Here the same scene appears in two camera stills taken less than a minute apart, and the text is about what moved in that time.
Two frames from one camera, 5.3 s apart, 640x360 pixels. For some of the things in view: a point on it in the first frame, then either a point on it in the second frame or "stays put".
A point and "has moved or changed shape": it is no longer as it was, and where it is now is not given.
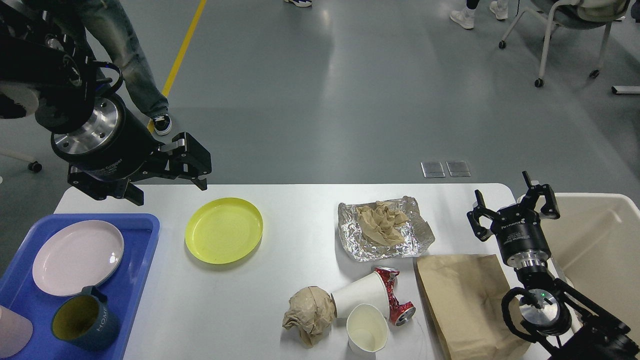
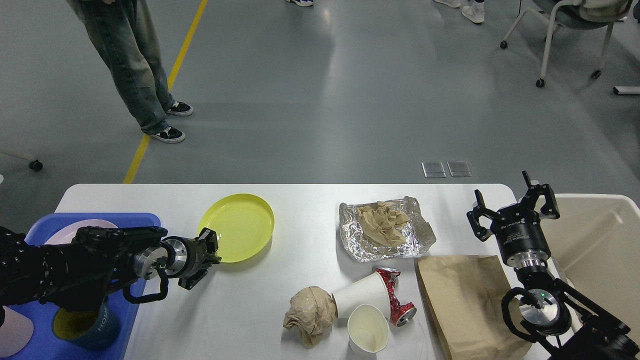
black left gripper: [116, 145] to [186, 258]
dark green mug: [83, 320] stays put
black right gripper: [518, 230] stays put
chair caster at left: [33, 165] stays put
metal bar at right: [618, 90] stays put
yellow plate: [223, 230] has moved or changed shape
